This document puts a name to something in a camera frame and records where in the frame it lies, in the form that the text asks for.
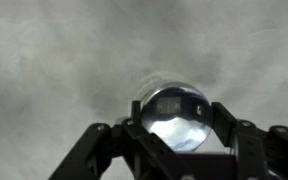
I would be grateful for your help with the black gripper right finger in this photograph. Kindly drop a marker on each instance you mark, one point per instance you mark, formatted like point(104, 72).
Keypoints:
point(260, 150)

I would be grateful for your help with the round silver lid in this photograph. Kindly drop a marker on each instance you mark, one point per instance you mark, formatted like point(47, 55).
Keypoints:
point(177, 133)

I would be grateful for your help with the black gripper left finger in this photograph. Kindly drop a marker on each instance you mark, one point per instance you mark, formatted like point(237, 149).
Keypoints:
point(100, 146)

